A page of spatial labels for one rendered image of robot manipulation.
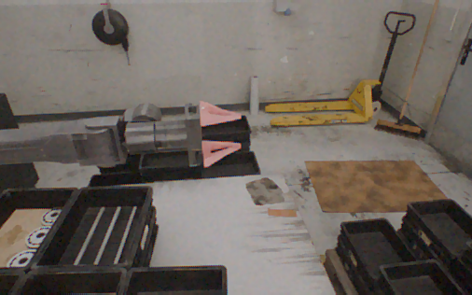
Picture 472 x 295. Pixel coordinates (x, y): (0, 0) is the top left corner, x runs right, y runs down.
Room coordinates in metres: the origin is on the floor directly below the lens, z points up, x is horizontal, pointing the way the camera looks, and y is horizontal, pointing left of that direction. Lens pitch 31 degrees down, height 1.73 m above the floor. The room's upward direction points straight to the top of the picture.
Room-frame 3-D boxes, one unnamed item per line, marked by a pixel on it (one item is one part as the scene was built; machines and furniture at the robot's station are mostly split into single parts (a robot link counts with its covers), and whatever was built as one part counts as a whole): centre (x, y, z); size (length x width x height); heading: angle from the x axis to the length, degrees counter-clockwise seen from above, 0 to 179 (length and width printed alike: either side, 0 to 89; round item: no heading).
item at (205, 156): (0.51, 0.04, 1.43); 0.09 x 0.07 x 0.07; 98
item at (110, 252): (0.82, 0.48, 0.87); 0.40 x 0.30 x 0.11; 2
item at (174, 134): (0.50, 0.11, 1.45); 0.07 x 0.07 x 0.10; 8
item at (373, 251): (1.20, -0.80, 0.26); 0.40 x 0.30 x 0.23; 7
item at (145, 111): (0.53, 0.21, 1.45); 0.12 x 0.11 x 0.09; 98
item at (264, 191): (1.27, -0.15, 0.71); 0.22 x 0.19 x 0.01; 7
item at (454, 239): (1.25, -1.20, 0.31); 0.40 x 0.30 x 0.34; 7
